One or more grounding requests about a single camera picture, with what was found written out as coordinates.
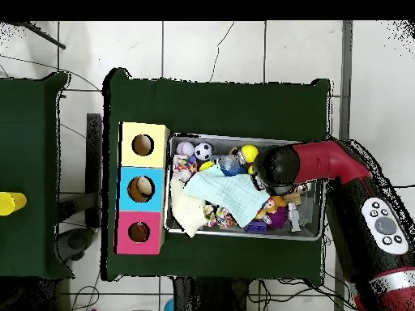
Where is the light blue muslin cloth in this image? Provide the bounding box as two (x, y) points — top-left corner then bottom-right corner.
(182, 164), (272, 228)

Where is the cream muslin cloth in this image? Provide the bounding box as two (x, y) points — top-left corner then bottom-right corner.
(169, 176), (211, 239)

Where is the wooden box with three holes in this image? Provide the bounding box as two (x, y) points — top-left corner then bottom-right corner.
(113, 121), (171, 256)

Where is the small soccer ball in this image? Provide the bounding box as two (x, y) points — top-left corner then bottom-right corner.
(193, 142), (213, 161)

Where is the crumpled clear plastic bottle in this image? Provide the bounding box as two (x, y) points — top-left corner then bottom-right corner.
(216, 155), (245, 177)

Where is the crumpled white colourful-dotted wrapper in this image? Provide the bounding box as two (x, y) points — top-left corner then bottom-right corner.
(171, 154), (199, 182)

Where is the small white baseball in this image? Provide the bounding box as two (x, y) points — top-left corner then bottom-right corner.
(175, 141), (195, 159)

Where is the yellow foam ball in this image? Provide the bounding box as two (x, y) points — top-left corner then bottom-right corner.
(240, 143), (259, 164)

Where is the colourful crumpled fabric scrunchie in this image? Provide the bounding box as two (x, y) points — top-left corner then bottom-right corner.
(207, 205), (237, 230)

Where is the purple spiky rubber ball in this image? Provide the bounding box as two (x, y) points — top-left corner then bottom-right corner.
(267, 207), (289, 232)

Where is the silver toy robot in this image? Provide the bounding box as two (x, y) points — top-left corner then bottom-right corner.
(286, 202), (302, 233)

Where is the dark grey rounded base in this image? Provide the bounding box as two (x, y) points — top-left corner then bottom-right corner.
(56, 227), (96, 263)

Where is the yellow cylinder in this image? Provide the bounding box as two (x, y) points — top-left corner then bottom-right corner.
(0, 191), (28, 217)

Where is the dark thin rod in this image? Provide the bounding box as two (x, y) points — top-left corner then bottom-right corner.
(14, 21), (66, 50)

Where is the shallow wire mesh bin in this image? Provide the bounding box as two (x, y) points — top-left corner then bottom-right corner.
(162, 132), (325, 242)

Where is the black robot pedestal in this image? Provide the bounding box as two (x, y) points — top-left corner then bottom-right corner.
(171, 276), (254, 311)

